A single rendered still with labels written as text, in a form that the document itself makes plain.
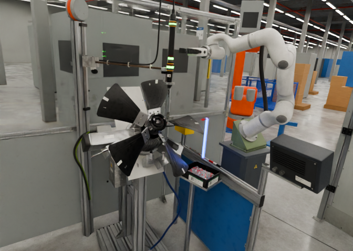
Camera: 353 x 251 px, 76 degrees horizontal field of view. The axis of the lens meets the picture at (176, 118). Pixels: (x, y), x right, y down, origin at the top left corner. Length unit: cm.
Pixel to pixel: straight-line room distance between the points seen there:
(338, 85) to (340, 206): 777
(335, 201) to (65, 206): 263
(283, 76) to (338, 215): 183
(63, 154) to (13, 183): 40
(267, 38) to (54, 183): 194
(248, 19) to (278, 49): 389
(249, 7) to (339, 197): 385
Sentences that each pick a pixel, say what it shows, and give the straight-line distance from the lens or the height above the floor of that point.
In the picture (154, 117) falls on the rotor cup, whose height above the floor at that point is 124.
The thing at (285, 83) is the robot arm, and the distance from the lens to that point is 158.
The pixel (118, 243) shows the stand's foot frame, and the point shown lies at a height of 8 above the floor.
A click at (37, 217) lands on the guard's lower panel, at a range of 238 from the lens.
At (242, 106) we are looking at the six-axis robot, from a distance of 530.
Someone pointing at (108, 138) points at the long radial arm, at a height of 111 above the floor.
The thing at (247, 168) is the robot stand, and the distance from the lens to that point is 189.
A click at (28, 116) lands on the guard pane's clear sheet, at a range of 201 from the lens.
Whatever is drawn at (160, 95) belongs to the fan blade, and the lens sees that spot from 154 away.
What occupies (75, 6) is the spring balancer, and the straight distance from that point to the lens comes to 181.
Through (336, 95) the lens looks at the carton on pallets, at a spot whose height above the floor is 54.
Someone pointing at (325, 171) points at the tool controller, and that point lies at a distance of 126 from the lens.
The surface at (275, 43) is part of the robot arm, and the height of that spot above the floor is 173.
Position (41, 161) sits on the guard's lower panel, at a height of 74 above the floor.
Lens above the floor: 163
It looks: 16 degrees down
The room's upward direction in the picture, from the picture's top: 4 degrees clockwise
